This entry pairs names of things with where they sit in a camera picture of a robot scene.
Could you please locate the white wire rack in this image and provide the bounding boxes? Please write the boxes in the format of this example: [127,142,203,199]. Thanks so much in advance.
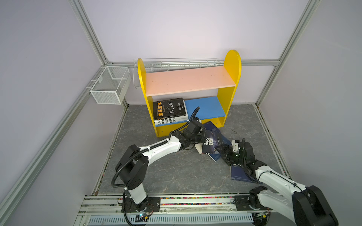
[142,58,223,73]

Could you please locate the dark blue book top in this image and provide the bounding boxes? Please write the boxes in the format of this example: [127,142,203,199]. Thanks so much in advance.
[203,121,222,138]

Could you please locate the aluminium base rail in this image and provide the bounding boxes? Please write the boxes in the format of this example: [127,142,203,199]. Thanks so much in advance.
[76,192,317,215]

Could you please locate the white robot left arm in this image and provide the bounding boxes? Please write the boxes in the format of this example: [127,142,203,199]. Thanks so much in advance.
[111,118,206,211]

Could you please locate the black book yellow characters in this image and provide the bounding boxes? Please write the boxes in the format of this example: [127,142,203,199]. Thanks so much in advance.
[153,98,188,120]

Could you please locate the white book black text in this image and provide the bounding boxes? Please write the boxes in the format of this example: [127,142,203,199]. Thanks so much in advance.
[154,115,188,126]

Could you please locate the dark blue book under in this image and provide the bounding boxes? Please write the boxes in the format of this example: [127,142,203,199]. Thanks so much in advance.
[207,153,222,162]

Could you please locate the white vented cable duct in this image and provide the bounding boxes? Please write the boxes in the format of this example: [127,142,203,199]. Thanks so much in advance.
[87,213,254,226]

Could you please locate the blue book yellow label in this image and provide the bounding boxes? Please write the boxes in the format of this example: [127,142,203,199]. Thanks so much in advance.
[231,165,256,183]

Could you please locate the yellow wooden bookshelf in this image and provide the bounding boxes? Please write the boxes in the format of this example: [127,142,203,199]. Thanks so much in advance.
[137,50,242,128]

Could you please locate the dark book white characters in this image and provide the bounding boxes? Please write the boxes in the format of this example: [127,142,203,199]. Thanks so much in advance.
[195,131,232,154]

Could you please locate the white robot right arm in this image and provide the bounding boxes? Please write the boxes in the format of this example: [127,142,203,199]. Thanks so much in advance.
[216,139,339,226]

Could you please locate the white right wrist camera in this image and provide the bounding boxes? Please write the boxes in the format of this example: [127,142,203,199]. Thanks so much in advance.
[231,139,240,153]

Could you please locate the white mesh basket box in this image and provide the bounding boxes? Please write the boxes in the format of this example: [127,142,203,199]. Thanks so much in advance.
[90,66,131,105]

